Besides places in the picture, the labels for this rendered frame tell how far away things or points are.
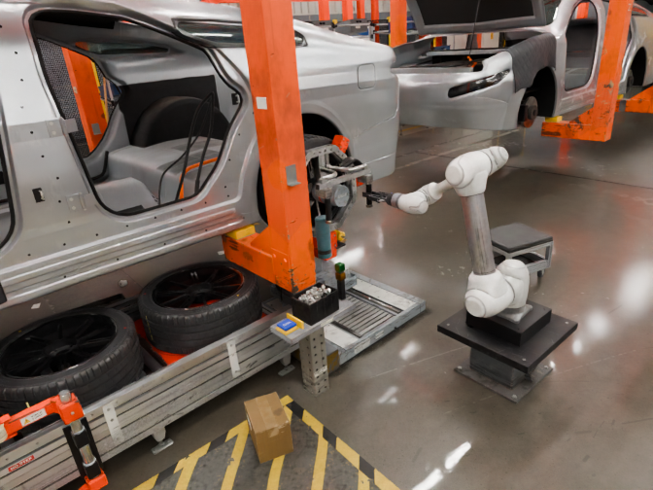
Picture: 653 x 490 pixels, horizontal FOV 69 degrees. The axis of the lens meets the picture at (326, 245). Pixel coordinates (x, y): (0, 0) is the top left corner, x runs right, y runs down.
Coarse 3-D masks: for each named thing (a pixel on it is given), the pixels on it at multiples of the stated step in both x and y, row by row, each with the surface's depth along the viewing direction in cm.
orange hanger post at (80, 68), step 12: (72, 60) 387; (84, 60) 393; (72, 72) 393; (84, 72) 395; (72, 84) 403; (84, 84) 397; (96, 84) 404; (84, 96) 400; (96, 96) 406; (84, 108) 402; (96, 108) 409; (84, 120) 411; (96, 120) 411; (96, 132) 413; (96, 144) 416
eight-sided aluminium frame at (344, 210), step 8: (328, 144) 289; (312, 152) 275; (320, 152) 280; (328, 152) 284; (336, 152) 288; (352, 184) 305; (352, 192) 307; (352, 200) 308; (344, 208) 308; (336, 216) 309; (344, 216) 308; (336, 224) 304; (312, 232) 292
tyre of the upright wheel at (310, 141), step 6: (306, 138) 282; (312, 138) 284; (318, 138) 287; (324, 138) 290; (306, 144) 282; (312, 144) 285; (318, 144) 288; (324, 144) 291; (258, 174) 286; (258, 180) 285; (258, 186) 285; (258, 192) 286; (258, 198) 288; (264, 198) 283; (258, 204) 292; (264, 204) 285; (258, 210) 295; (264, 210) 289; (264, 216) 294
